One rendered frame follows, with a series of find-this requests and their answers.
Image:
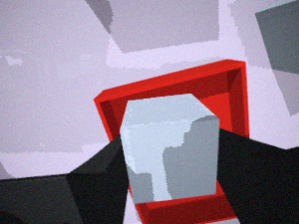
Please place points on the red tray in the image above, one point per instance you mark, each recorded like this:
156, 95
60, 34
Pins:
222, 87

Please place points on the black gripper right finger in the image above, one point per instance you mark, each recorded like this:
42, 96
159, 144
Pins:
260, 181

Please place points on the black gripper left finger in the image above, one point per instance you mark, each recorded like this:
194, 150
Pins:
93, 193

